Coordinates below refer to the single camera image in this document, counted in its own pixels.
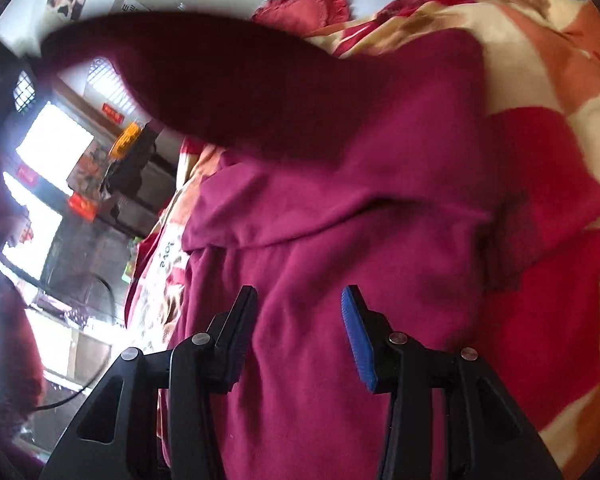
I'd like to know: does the maroon fleece garment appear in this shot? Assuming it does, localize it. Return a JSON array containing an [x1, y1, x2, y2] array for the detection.
[[40, 10, 600, 480]]

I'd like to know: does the orange red cream blanket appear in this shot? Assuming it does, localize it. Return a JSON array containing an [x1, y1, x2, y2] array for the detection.
[[123, 0, 600, 480]]

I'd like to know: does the dark wooden cabinet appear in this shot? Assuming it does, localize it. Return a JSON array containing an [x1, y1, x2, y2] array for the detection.
[[35, 125, 175, 311]]

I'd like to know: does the orange yellow box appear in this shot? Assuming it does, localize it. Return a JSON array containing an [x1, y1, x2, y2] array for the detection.
[[108, 122, 142, 160]]

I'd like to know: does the red heart pillow left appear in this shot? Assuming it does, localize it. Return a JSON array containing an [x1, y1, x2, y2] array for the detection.
[[251, 0, 351, 37]]

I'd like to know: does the wall calendar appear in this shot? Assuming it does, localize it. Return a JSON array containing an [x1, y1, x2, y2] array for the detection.
[[120, 0, 149, 13]]

